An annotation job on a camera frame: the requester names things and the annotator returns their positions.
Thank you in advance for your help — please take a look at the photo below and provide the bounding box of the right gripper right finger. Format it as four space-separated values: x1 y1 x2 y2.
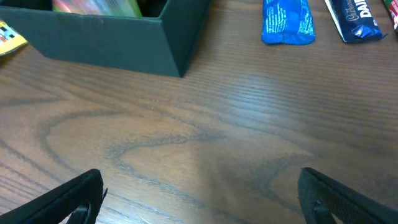
298 167 397 224

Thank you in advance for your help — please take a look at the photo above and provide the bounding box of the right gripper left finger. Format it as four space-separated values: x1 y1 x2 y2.
1 169 107 224

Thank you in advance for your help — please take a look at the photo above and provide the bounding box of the yellow Hacks candy bag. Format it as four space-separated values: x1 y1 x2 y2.
0 21 28 55

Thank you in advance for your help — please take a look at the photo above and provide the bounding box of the blue wafer bar wrapper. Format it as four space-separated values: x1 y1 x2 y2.
261 0 315 45

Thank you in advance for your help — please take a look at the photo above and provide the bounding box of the dark blue Dairy Milk bar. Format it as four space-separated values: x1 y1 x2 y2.
325 0 385 44

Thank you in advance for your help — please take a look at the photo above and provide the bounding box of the green snack bag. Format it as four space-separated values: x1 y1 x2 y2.
52 0 142 17

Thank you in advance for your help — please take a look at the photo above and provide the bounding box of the dark green open box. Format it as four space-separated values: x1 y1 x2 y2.
1 0 211 77

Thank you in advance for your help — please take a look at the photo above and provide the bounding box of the green red chocolate bar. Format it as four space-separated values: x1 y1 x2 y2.
382 0 398 34

